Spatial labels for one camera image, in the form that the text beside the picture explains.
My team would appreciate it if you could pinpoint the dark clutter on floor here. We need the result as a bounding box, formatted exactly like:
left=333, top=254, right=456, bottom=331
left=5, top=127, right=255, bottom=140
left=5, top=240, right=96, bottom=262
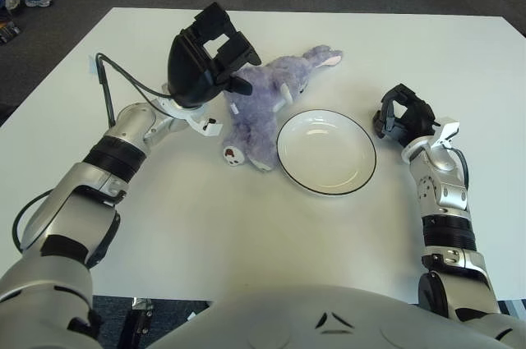
left=0, top=20, right=21, bottom=44

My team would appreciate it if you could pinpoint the white plate with black rim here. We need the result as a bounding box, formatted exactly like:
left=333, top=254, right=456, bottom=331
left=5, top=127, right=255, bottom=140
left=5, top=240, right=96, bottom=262
left=275, top=108, right=377, bottom=198

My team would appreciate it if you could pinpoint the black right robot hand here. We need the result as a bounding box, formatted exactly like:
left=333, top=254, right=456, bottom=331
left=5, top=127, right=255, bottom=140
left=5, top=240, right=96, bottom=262
left=371, top=83, right=441, bottom=147

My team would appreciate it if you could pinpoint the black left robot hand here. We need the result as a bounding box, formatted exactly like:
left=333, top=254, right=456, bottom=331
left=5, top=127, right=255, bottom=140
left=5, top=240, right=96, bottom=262
left=166, top=2, right=261, bottom=108

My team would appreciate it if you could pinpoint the white table leg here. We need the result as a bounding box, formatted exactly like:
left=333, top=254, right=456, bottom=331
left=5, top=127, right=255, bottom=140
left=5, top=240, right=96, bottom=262
left=504, top=298, right=526, bottom=325

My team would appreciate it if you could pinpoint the purple plush rabbit doll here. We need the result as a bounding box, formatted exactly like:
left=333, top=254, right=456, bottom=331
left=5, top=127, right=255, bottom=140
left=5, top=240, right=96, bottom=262
left=221, top=44, right=344, bottom=172

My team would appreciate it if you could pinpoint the black robot stand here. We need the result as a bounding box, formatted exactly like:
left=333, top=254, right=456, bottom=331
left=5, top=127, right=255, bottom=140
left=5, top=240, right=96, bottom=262
left=118, top=297, right=155, bottom=349

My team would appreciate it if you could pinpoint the grey robot torso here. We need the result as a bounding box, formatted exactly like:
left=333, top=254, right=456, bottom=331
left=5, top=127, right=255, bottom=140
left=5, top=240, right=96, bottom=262
left=155, top=282, right=526, bottom=349

